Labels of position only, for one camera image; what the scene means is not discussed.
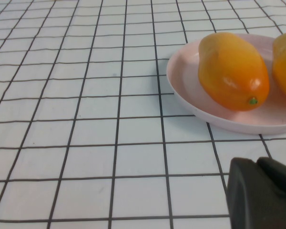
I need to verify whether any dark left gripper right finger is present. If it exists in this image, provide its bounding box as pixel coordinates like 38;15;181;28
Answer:
256;156;286;201

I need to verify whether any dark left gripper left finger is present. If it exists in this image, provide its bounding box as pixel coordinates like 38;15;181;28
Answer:
226;156;286;229

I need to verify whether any pink round plate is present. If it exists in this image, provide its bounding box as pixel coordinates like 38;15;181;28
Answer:
166;33;286;135

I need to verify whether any orange plastic mango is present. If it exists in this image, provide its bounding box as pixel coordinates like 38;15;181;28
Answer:
197;32;270;112

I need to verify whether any white black-grid tablecloth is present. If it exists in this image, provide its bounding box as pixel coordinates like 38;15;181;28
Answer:
0;0;286;229

